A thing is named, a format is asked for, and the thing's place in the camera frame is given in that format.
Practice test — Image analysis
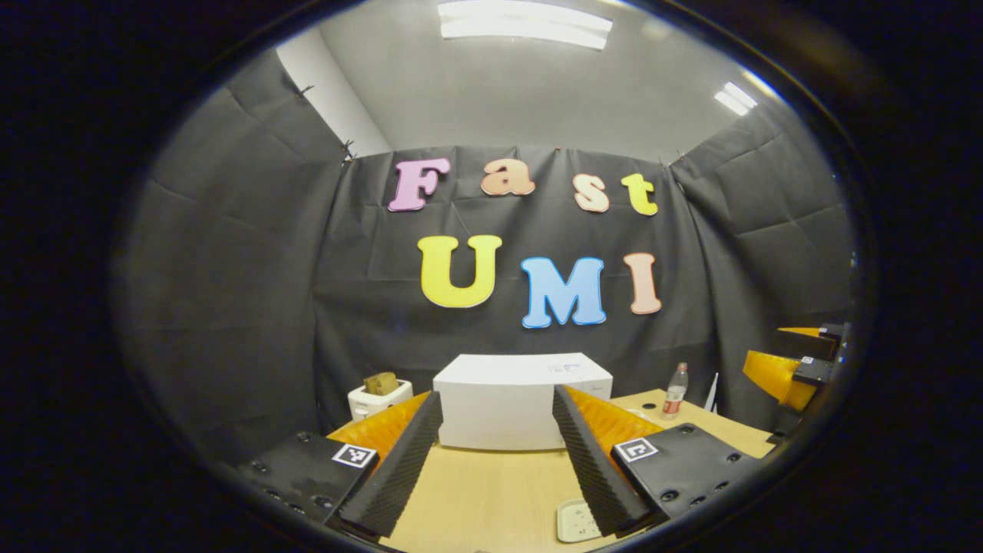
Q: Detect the large ceiling light panel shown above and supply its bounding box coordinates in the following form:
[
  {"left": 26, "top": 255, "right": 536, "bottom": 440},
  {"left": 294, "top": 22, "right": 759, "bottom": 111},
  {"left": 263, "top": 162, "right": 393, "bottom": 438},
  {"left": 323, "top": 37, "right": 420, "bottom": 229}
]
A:
[{"left": 438, "top": 0, "right": 614, "bottom": 51}]

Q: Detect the white food plate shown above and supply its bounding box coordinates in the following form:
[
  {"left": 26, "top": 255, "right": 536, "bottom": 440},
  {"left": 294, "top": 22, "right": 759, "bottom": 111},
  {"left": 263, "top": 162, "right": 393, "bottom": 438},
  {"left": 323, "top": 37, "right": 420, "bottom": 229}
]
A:
[{"left": 557, "top": 499, "right": 607, "bottom": 544}]

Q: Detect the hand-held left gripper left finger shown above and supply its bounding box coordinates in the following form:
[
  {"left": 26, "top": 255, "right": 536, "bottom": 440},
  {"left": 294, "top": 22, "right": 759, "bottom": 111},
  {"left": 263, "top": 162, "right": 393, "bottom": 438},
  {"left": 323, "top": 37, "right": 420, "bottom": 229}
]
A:
[{"left": 238, "top": 390, "right": 444, "bottom": 538}]

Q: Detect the white microwave oven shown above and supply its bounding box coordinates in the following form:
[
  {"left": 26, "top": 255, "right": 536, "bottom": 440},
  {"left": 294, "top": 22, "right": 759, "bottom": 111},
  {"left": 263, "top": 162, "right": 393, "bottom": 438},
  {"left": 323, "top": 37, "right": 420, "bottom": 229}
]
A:
[{"left": 432, "top": 353, "right": 614, "bottom": 452}]

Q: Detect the white toaster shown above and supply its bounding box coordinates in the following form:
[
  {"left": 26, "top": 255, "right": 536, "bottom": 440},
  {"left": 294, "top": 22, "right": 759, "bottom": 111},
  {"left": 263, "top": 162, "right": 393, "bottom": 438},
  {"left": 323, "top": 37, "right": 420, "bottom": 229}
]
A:
[{"left": 348, "top": 379, "right": 413, "bottom": 421}]

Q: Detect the clear bottle with red label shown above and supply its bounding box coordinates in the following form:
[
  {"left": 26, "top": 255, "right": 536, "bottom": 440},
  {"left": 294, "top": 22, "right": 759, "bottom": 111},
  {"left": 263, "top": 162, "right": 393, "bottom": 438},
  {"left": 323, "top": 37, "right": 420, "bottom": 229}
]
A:
[{"left": 663, "top": 363, "right": 690, "bottom": 421}]

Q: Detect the black backdrop cloth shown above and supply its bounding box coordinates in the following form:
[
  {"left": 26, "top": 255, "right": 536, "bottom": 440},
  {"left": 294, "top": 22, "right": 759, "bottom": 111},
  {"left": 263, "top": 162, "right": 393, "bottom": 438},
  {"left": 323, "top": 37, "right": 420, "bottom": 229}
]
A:
[{"left": 114, "top": 48, "right": 857, "bottom": 462}]

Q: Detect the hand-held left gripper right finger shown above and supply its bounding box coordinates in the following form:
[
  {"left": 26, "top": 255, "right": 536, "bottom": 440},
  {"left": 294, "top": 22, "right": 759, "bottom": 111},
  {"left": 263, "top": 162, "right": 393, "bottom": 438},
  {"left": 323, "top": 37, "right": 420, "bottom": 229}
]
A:
[{"left": 553, "top": 384, "right": 765, "bottom": 536}]

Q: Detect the small ceiling light panel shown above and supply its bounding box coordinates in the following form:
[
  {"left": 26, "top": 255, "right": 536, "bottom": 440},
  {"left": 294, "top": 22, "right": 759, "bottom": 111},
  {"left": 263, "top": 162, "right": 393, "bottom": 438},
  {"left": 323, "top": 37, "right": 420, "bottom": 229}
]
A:
[{"left": 714, "top": 81, "right": 757, "bottom": 116}]

